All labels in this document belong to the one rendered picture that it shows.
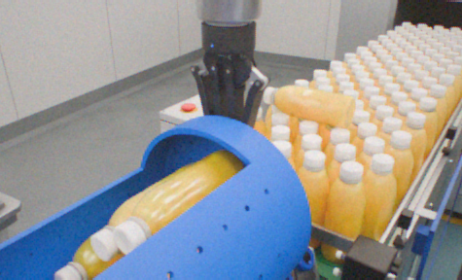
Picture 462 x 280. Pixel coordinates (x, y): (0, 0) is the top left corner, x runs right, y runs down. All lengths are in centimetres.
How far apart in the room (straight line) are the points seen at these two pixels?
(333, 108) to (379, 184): 19
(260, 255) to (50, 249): 29
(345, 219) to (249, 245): 34
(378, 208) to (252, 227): 39
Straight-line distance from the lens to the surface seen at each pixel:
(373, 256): 72
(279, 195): 51
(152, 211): 48
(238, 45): 54
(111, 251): 53
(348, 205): 75
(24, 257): 60
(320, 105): 87
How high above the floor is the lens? 146
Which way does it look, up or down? 27 degrees down
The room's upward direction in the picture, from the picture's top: straight up
